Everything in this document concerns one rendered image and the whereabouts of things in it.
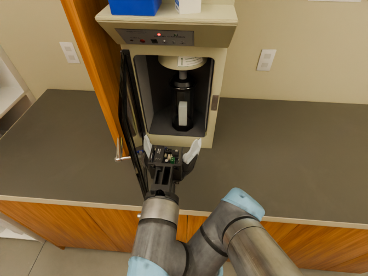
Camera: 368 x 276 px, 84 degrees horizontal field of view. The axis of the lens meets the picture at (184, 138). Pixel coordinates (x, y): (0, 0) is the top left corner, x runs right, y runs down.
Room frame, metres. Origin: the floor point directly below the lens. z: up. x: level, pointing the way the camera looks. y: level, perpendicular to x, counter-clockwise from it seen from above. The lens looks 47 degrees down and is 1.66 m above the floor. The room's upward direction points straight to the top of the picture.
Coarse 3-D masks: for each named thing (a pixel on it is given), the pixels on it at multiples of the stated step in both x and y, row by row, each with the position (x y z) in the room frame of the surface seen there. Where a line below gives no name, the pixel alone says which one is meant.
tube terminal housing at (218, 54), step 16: (208, 0) 0.60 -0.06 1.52; (224, 0) 0.60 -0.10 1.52; (128, 48) 0.62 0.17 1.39; (144, 48) 0.62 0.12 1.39; (160, 48) 0.61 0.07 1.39; (176, 48) 0.61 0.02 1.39; (192, 48) 0.60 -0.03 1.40; (208, 48) 0.60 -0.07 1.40; (224, 48) 0.60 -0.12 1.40; (224, 64) 0.60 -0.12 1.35; (208, 128) 0.60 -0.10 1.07; (160, 144) 0.61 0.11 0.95; (176, 144) 0.61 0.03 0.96; (208, 144) 0.60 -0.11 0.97
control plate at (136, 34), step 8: (120, 32) 0.54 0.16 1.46; (128, 32) 0.54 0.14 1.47; (136, 32) 0.53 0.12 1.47; (144, 32) 0.53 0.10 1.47; (152, 32) 0.53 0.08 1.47; (160, 32) 0.53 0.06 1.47; (168, 32) 0.52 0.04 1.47; (176, 32) 0.52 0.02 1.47; (184, 32) 0.52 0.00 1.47; (192, 32) 0.52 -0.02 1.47; (128, 40) 0.57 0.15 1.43; (136, 40) 0.57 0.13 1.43; (160, 40) 0.56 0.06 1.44; (168, 40) 0.55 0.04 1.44; (176, 40) 0.55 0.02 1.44; (184, 40) 0.55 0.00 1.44; (192, 40) 0.54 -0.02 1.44
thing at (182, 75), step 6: (180, 72) 0.67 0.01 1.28; (186, 72) 0.67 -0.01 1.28; (174, 78) 0.67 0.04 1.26; (180, 78) 0.67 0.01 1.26; (186, 78) 0.67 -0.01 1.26; (192, 78) 0.67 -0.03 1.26; (174, 84) 0.65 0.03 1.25; (180, 84) 0.64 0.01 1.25; (186, 84) 0.64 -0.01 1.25; (192, 84) 0.65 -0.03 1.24
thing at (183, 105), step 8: (176, 88) 0.63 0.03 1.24; (184, 88) 0.63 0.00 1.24; (176, 96) 0.64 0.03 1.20; (184, 96) 0.63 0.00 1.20; (192, 96) 0.65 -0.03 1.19; (176, 104) 0.64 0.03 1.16; (184, 104) 0.63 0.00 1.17; (192, 104) 0.65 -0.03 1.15; (176, 112) 0.64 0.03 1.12; (184, 112) 0.63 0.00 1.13; (192, 112) 0.65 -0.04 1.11; (176, 120) 0.64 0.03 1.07; (184, 120) 0.63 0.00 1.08; (192, 120) 0.66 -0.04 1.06
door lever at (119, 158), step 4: (120, 140) 0.41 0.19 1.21; (120, 144) 0.39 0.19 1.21; (120, 148) 0.37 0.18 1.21; (116, 152) 0.36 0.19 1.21; (120, 152) 0.36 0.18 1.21; (116, 156) 0.35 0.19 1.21; (120, 156) 0.35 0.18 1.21; (124, 156) 0.35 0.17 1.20; (128, 156) 0.35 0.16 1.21; (116, 160) 0.33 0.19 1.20; (120, 160) 0.34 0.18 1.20
